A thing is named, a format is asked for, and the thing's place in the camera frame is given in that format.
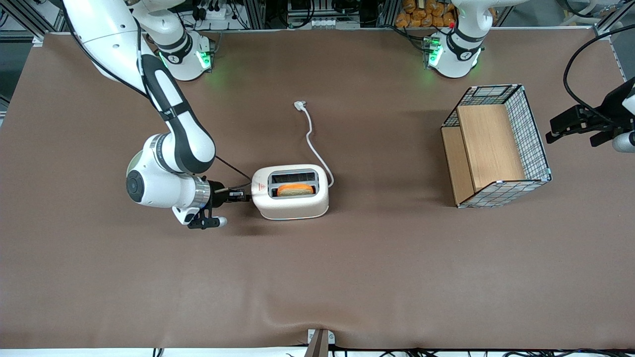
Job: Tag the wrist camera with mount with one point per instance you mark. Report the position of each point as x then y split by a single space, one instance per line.
622 143
203 219

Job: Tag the brown table cover mat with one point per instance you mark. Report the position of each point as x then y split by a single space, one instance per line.
347 272

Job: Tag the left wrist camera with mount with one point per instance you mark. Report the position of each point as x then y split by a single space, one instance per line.
622 143

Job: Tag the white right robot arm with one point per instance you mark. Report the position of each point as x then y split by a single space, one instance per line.
163 191

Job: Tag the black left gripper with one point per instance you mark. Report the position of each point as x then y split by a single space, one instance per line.
608 108

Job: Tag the white power strip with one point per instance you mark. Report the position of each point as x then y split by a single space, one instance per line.
216 12

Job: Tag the white two-slot toaster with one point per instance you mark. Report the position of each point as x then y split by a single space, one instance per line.
292 208

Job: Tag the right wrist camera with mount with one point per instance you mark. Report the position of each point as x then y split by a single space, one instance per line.
203 219

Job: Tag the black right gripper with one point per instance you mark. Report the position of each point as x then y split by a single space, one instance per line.
217 192

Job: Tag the metal bracket at table edge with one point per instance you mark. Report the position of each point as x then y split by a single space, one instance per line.
320 343

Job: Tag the pile of orange bread rolls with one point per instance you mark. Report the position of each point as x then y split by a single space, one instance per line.
421 15

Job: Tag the toast bread slice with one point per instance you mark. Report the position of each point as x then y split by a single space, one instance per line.
295 190

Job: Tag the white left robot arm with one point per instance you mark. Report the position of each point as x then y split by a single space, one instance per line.
456 54

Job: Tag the white connector strip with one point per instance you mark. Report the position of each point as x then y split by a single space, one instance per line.
335 23

